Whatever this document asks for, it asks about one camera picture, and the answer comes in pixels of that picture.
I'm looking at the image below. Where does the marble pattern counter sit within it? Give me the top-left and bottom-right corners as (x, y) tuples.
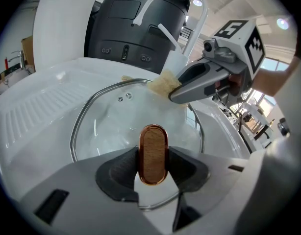
(0, 65), (36, 100)

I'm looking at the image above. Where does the person's right hand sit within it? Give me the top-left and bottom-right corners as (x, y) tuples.
(215, 73), (243, 99)

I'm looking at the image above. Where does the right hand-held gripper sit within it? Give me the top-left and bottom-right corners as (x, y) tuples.
(168, 20), (266, 105)

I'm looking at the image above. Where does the large black machine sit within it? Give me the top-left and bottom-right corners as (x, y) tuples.
(83, 0), (192, 74)

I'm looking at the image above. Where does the person's right forearm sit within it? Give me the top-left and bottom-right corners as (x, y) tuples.
(252, 54), (301, 98)

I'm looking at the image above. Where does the large cardboard box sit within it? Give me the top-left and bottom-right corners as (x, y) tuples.
(20, 35), (35, 66)

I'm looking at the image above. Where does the glass lid with wooden handle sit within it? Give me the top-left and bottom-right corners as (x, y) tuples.
(70, 78), (205, 212)

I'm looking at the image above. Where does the beige sponge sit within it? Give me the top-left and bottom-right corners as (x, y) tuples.
(147, 69), (191, 108)

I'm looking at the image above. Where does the right hand-held gripper camera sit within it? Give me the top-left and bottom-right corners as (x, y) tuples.
(202, 38), (218, 59)

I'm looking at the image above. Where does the white sink with drainboard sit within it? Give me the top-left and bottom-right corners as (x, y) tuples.
(0, 56), (252, 206)

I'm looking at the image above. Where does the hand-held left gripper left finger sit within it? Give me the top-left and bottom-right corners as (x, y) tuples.
(19, 146), (176, 235)

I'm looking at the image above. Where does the white curved faucet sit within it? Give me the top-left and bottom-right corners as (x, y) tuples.
(132, 0), (209, 72)

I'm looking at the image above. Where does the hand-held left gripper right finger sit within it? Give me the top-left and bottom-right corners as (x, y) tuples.
(169, 146), (250, 235)

